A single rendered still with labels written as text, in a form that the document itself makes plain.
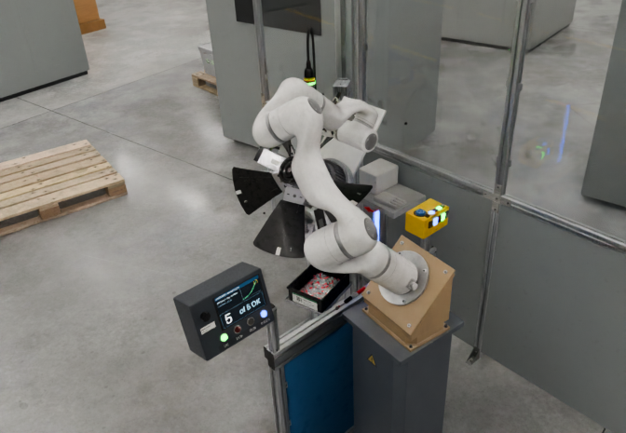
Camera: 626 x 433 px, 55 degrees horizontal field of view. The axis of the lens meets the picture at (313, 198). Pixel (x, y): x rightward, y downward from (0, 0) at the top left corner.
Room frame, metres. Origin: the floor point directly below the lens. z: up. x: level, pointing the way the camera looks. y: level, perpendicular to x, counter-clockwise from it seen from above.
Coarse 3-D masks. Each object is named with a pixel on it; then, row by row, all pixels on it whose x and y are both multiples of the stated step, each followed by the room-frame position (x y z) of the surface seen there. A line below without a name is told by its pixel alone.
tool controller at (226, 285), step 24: (240, 264) 1.54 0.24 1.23; (192, 288) 1.44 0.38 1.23; (216, 288) 1.40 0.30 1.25; (240, 288) 1.42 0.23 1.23; (264, 288) 1.47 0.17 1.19; (192, 312) 1.32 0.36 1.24; (216, 312) 1.36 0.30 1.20; (240, 312) 1.39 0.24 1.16; (192, 336) 1.33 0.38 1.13; (216, 336) 1.33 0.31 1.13; (240, 336) 1.37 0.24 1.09
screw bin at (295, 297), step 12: (300, 276) 1.92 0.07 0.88; (312, 276) 1.99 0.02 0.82; (336, 276) 1.97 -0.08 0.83; (348, 276) 1.93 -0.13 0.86; (288, 288) 1.85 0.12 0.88; (300, 288) 1.92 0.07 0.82; (336, 288) 1.85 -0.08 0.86; (300, 300) 1.82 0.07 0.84; (312, 300) 1.79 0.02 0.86; (324, 300) 1.78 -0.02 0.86
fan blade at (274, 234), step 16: (288, 208) 2.13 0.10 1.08; (304, 208) 2.14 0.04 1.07; (272, 224) 2.08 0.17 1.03; (288, 224) 2.08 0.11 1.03; (304, 224) 2.09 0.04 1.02; (256, 240) 2.05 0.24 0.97; (272, 240) 2.04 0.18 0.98; (288, 240) 2.04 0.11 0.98; (304, 240) 2.04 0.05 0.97; (288, 256) 1.99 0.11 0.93; (304, 256) 1.99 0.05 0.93
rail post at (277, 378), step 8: (280, 368) 1.53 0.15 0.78; (272, 376) 1.53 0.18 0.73; (280, 376) 1.53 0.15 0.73; (272, 384) 1.53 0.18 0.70; (280, 384) 1.54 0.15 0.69; (272, 392) 1.54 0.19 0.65; (280, 392) 1.52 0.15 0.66; (280, 400) 1.52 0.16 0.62; (280, 408) 1.52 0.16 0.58; (280, 416) 1.51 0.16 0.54; (288, 416) 1.53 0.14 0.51; (280, 424) 1.51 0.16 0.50; (288, 424) 1.53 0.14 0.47; (280, 432) 1.52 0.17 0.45; (288, 432) 1.53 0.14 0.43
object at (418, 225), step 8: (432, 200) 2.14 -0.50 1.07; (416, 208) 2.09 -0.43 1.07; (424, 208) 2.08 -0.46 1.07; (432, 208) 2.08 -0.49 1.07; (448, 208) 2.08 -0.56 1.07; (408, 216) 2.05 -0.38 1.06; (416, 216) 2.02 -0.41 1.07; (432, 216) 2.02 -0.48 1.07; (408, 224) 2.04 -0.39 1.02; (416, 224) 2.01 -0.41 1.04; (424, 224) 1.99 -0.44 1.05; (432, 224) 2.02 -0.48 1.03; (440, 224) 2.05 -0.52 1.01; (416, 232) 2.01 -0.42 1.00; (424, 232) 1.99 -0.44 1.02; (432, 232) 2.02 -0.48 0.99
